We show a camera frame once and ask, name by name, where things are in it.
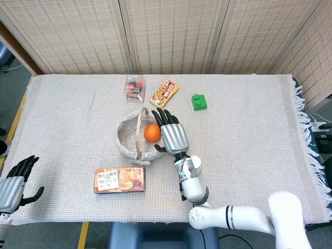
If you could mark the white power strip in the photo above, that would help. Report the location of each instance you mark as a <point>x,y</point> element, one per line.
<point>317,124</point>

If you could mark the white paper cup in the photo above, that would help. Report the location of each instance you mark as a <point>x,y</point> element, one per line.
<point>197,163</point>

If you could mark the green toy building block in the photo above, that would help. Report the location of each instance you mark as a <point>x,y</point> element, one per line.
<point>199,102</point>

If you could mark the orange fruit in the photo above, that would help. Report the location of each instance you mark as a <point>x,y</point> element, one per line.
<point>152,133</point>

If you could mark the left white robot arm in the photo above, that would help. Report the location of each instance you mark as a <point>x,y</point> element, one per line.
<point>3,228</point>

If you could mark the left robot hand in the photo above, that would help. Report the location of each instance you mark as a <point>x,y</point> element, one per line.
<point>11,188</point>

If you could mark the yellow snack box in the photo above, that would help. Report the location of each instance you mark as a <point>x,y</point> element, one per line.
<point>164,94</point>

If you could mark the grey fabric-lined basket with handle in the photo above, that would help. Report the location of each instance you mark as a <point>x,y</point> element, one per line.
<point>135,140</point>

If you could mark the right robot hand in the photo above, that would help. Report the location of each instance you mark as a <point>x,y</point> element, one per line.
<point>172,136</point>

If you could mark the clear plastic box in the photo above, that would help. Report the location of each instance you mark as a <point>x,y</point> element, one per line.
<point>135,88</point>

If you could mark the orange biscuit box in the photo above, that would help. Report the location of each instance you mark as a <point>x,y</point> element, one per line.
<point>119,180</point>

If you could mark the beige woven tablecloth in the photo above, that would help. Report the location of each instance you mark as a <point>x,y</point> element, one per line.
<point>77,129</point>

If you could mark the woven folding screen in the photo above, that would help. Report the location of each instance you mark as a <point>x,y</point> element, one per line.
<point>166,36</point>

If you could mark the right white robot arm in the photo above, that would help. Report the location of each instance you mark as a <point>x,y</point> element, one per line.
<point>233,205</point>

